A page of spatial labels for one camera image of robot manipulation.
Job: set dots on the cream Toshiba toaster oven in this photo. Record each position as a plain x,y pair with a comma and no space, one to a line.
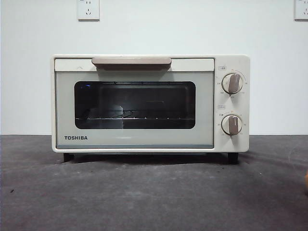
241,106

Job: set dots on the cream temperature knob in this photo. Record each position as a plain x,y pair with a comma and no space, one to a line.
232,83

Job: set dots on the white wall socket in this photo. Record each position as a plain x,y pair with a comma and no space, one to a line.
302,10
88,10

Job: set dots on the cream timer knob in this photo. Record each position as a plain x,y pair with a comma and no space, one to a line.
231,124

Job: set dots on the orange-brown bread loaf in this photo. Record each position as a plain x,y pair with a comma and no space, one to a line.
306,181

